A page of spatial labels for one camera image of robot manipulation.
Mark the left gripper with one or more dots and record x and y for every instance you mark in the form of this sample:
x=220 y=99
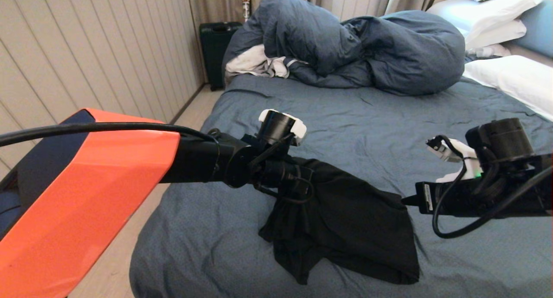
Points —
x=285 y=175

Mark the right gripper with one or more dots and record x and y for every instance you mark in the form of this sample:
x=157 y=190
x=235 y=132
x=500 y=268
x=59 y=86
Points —
x=475 y=198

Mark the black printed t-shirt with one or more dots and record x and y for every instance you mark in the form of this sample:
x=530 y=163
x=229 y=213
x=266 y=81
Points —
x=345 y=220

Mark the bed with blue sheet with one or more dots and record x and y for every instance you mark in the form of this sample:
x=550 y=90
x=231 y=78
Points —
x=389 y=116

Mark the black suitcase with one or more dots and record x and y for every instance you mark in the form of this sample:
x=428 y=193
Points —
x=214 y=49

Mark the crumpled dark blue duvet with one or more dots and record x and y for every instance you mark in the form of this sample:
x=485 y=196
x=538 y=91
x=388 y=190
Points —
x=389 y=49

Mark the long white pillow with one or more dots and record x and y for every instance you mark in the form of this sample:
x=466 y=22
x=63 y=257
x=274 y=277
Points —
x=514 y=79

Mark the small white pillow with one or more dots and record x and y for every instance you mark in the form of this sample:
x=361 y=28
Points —
x=488 y=51

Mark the flat white pillow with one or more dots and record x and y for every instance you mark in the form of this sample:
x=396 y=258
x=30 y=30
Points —
x=497 y=34

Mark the white sheer curtain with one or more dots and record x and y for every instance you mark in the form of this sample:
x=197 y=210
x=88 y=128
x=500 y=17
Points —
x=358 y=1

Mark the large white pillow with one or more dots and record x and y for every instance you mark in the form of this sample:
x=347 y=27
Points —
x=484 y=11

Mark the blue padded headboard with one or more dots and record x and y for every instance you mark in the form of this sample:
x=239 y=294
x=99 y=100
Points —
x=538 y=28

